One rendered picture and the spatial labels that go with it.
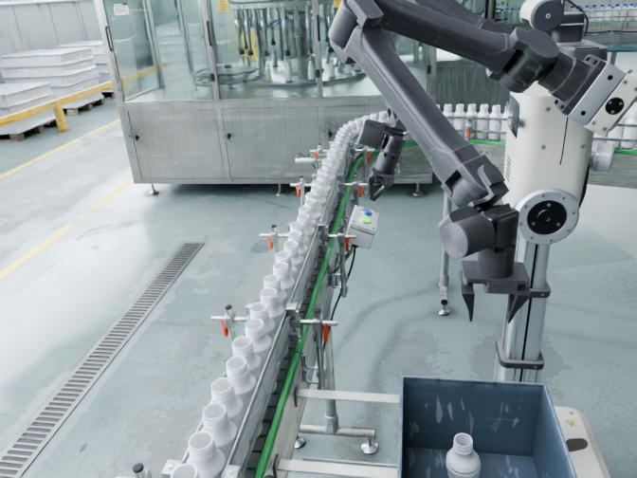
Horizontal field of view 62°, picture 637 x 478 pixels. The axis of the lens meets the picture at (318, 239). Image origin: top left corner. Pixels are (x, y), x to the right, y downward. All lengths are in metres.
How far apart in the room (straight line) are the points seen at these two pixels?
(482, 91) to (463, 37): 5.42
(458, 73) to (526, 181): 5.08
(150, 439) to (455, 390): 1.64
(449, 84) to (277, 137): 2.48
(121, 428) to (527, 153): 2.09
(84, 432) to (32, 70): 8.28
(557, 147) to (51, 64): 9.34
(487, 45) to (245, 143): 3.87
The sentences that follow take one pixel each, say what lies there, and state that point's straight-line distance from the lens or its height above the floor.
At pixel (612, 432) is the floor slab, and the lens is 2.67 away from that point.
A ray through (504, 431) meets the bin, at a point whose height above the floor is 0.81.
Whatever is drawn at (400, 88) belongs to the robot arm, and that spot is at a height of 1.59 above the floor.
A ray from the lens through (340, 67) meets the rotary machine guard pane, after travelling 4.58.
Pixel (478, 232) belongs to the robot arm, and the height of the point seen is 1.41.
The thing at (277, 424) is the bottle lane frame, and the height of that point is 1.00.
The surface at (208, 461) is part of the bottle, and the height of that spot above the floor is 1.14.
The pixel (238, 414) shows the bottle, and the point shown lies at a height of 1.11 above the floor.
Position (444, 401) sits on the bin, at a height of 0.88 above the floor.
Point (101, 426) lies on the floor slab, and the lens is 2.76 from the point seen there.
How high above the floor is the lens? 1.76
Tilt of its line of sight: 25 degrees down
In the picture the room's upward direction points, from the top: 4 degrees counter-clockwise
